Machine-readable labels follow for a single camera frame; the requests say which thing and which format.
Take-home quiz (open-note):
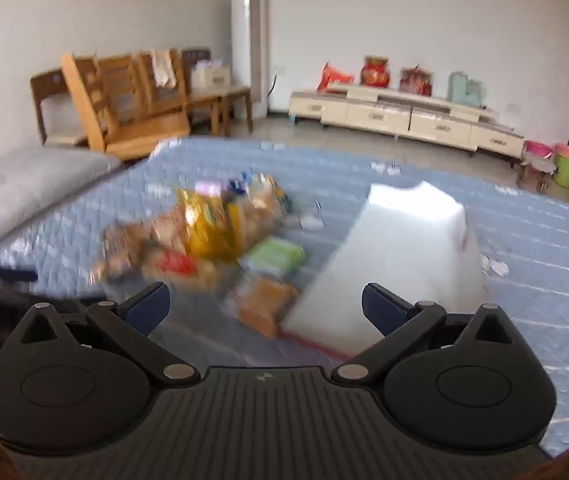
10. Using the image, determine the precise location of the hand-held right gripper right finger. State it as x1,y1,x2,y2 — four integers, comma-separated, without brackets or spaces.
331,282,515,387

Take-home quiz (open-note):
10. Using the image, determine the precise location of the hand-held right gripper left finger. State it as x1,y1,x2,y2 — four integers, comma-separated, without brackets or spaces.
18,282,201,387

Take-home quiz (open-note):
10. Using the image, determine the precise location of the white plastic bag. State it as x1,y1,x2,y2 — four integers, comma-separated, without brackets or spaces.
279,181,485,358

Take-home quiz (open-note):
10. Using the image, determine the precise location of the red white snack packet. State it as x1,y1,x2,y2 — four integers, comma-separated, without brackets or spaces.
157,249,202,281

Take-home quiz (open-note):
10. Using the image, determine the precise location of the yellow bun packet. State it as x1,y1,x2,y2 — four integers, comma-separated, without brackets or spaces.
92,222,165,283

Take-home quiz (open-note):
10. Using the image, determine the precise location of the yellow translucent snack bag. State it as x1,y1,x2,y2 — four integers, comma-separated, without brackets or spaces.
179,187,248,263

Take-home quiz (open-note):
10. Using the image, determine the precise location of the light green snack packet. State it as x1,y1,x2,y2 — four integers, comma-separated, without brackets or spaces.
241,239,307,278

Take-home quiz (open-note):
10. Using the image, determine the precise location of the brown print snack packet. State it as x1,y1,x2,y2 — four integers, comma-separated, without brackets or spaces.
244,174,290,231

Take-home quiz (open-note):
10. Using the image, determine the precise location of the light wooden chair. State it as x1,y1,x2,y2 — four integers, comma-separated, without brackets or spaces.
60,51,191,162
95,55,145,121
136,49,190,111

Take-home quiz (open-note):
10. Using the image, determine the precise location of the blue cherry print quilt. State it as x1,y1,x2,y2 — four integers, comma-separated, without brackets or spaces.
0,137,569,461

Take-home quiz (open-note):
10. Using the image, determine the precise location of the grey sofa cushion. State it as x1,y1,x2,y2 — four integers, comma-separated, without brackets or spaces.
0,147,125,261

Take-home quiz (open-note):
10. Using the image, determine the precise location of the cream TV cabinet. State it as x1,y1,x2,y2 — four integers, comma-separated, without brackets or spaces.
288,85,525,168

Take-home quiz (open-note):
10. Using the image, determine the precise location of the small stool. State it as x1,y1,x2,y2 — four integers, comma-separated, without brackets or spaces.
518,157,555,194

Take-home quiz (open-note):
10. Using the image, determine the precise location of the dark brown cushioned chair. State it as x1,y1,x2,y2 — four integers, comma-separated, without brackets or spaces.
30,67,96,147
179,47,254,137

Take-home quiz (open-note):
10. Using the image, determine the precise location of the pink basin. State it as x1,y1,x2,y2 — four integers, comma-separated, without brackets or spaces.
523,140,555,161

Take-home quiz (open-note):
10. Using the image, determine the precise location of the red gift box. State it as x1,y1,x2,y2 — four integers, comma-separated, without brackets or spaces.
398,66,435,97

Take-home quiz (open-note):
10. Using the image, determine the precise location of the mint green kettle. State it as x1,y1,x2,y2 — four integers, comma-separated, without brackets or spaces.
447,71,470,104

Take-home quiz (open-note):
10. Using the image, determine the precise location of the green bucket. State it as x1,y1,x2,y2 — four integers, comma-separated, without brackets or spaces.
551,143,569,189

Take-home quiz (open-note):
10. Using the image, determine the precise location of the red plastic bag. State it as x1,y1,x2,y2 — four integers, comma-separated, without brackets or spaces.
317,62,355,94

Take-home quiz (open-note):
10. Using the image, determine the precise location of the red round jar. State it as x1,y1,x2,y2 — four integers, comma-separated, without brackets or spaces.
360,56,391,87

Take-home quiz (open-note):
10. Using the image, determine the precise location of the pale green blender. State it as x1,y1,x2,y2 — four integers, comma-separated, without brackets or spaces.
467,79,488,107

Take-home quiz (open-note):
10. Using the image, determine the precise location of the white cardboard box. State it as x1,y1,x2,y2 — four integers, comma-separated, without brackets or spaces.
192,60,232,94

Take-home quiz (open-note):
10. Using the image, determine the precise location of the beige towel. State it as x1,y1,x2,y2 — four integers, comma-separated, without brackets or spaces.
152,50,178,89

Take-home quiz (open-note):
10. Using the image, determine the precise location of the white standing air conditioner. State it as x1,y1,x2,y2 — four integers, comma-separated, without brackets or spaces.
231,0,270,120

